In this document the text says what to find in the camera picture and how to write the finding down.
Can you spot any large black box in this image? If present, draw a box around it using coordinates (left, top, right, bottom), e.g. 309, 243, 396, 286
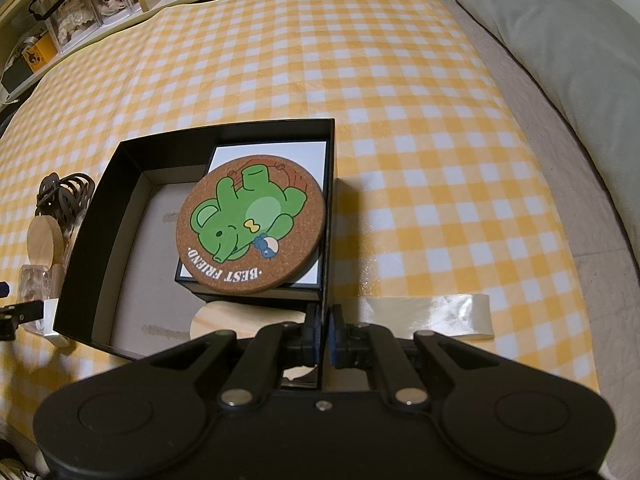
54, 118, 335, 360

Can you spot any yellow storage box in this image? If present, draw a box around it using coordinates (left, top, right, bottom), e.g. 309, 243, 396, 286
22, 32, 58, 73

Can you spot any yellow checkered blanket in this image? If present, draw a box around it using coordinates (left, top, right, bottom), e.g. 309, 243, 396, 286
0, 0, 601, 441

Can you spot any round cork frog coaster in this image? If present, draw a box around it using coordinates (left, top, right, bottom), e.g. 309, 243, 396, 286
176, 154, 326, 296

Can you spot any clear tape strip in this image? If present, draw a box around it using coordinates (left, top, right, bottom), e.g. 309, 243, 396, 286
352, 294, 495, 339

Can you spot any round wooden coaster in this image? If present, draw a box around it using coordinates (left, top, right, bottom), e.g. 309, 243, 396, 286
26, 216, 64, 269

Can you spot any grey pillow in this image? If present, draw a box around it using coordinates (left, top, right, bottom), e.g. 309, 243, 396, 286
457, 0, 639, 247

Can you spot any white black Chanel box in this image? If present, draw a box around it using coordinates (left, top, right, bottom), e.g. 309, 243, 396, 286
175, 141, 331, 302

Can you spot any oval wooden lid box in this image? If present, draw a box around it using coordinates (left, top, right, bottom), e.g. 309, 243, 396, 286
188, 300, 321, 380

